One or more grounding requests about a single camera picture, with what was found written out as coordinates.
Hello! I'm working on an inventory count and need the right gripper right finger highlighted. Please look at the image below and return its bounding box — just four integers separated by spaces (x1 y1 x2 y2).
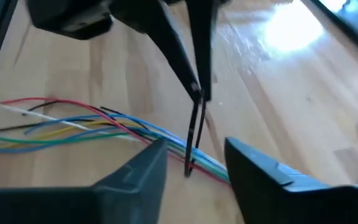
224 136 358 224

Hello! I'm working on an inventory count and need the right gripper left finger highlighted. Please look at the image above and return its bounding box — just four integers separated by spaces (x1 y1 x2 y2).
0 139 169 224

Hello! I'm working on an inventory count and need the red wire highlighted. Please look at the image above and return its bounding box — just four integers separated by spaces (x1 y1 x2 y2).
0 97 231 186

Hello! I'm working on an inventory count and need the white wire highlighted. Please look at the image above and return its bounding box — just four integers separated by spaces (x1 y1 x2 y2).
0 105 228 171

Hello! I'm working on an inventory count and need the yellow wire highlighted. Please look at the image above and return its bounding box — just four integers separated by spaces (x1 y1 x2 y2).
0 119 155 149

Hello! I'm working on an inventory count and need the green wire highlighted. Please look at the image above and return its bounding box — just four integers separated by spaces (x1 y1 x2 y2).
0 132 231 183

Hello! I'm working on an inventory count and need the bundle of wires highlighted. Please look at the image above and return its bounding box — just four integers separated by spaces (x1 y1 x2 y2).
22 113 198 156

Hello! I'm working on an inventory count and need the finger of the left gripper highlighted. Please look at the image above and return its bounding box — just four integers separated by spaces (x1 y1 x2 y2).
186 0 220 101
112 0 202 103

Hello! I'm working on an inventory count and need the blue wire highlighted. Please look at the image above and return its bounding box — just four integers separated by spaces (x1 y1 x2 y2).
0 126 167 155

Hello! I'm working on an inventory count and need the black wire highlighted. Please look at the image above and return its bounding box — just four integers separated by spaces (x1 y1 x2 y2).
0 118 117 134
21 100 150 131

